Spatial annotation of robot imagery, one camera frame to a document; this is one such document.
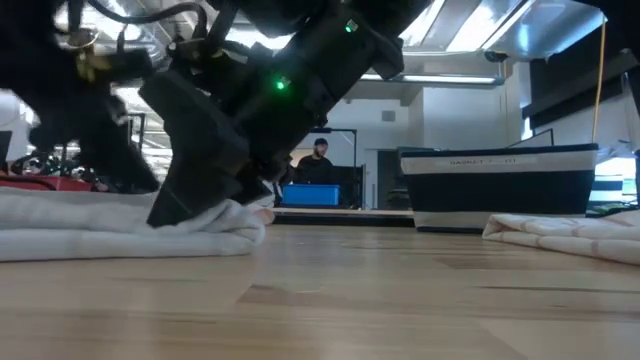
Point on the black box beside person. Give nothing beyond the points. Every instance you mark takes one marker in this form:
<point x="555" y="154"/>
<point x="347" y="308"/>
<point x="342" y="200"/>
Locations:
<point x="350" y="185"/>

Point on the person facing the table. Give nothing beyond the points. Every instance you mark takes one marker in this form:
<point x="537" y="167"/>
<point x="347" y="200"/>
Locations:
<point x="315" y="170"/>

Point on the long ceiling light bar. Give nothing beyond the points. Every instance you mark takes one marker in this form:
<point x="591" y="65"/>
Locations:
<point x="450" y="79"/>

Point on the white towel red checks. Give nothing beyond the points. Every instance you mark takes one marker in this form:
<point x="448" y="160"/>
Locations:
<point x="565" y="235"/>

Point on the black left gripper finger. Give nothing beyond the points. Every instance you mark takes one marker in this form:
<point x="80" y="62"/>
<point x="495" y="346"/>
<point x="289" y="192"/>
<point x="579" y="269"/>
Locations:
<point x="120" y="165"/>

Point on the red storage box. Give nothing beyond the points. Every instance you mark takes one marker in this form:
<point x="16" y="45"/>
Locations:
<point x="60" y="183"/>

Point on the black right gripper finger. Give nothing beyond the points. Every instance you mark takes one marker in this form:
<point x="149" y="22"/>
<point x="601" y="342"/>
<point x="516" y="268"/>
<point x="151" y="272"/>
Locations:
<point x="255" y="190"/>
<point x="200" y="160"/>

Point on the blue plastic bin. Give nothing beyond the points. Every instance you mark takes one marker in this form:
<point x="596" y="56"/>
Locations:
<point x="310" y="195"/>

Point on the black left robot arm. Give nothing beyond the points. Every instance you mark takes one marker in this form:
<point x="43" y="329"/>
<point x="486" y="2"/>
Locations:
<point x="30" y="20"/>

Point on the person in black shirt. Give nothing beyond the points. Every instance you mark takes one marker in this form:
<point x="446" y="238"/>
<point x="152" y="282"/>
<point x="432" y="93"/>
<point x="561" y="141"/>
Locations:
<point x="345" y="130"/>

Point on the dark monitor cabinet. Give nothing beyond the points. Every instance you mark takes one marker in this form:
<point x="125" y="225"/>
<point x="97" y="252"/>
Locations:
<point x="387" y="175"/>

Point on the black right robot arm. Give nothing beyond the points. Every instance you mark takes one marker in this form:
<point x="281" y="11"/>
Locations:
<point x="390" y="10"/>

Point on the black ceiling dome camera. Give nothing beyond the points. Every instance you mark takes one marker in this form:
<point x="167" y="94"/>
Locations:
<point x="496" y="56"/>

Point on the grey square wall panel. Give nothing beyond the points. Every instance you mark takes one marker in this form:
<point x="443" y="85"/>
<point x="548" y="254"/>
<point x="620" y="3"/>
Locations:
<point x="388" y="115"/>

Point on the white towel grey checks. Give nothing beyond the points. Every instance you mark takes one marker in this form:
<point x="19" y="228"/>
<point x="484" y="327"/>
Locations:
<point x="100" y="240"/>

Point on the navy fabric basket white stripe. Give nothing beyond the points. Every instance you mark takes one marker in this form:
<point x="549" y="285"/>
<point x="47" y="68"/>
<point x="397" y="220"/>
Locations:
<point x="500" y="192"/>

